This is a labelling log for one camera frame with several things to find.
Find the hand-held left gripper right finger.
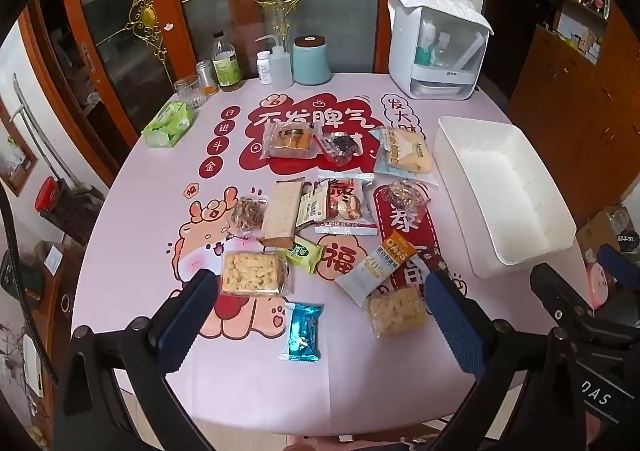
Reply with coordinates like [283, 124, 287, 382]
[424, 270, 621, 451]

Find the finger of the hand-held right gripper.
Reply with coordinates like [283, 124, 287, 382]
[530, 263, 596, 332]
[597, 245, 640, 282]

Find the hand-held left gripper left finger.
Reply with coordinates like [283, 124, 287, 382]
[55, 268, 221, 451]

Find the square yellow crisp packet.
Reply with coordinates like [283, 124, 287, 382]
[219, 251, 292, 298]

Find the white and orange bar packet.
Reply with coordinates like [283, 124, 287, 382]
[334, 230, 420, 308]

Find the white plastic bin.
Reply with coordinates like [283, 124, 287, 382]
[432, 116, 577, 280]

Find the blue foil snack packet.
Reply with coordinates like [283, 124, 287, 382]
[278, 302, 325, 363]

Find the clear nut brittle packet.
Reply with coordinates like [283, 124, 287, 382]
[229, 196, 271, 238]

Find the small green snack packet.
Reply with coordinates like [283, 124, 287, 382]
[284, 236, 321, 274]

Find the clear nut cluster packet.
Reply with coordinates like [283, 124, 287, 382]
[382, 178, 432, 218]

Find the long brown cracker packet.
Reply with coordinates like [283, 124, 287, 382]
[260, 178, 306, 248]

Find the white and red snack packet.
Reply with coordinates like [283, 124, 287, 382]
[314, 170, 378, 236]

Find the small white label packet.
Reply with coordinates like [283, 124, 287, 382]
[296, 181, 331, 228]

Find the yellow cake packet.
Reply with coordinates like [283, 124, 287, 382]
[374, 127, 438, 178]

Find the clear yellow bread packet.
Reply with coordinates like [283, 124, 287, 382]
[261, 122, 318, 160]

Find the dark chocolate snack packet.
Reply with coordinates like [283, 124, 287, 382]
[320, 131, 368, 168]

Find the pink stool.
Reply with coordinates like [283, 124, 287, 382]
[582, 261, 623, 312]

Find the cardboard box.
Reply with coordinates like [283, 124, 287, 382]
[575, 205, 633, 267]

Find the wooden cabinet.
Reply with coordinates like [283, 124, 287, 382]
[507, 25, 640, 232]

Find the red bucket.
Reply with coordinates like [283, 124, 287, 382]
[34, 177, 62, 212]

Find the green tissue pack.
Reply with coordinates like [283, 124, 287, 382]
[141, 101, 196, 148]

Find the clear drinking glass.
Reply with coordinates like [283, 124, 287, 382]
[173, 76, 207, 110]

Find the long sheathed sword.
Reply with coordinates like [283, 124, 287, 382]
[12, 73, 78, 188]

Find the small metal lid jar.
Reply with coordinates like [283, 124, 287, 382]
[196, 60, 220, 96]

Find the green label glass bottle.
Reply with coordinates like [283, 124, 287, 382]
[211, 31, 243, 92]

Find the white clear-front storage box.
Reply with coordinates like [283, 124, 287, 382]
[387, 0, 493, 100]

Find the clear squeeze wash bottle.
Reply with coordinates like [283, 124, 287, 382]
[255, 35, 296, 88]

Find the light blue canister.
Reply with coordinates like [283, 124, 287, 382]
[292, 36, 332, 85]

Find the small gold door ornament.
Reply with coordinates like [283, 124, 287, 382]
[95, 0, 173, 68]

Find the wooden picture frame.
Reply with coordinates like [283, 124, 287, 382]
[0, 101, 39, 196]

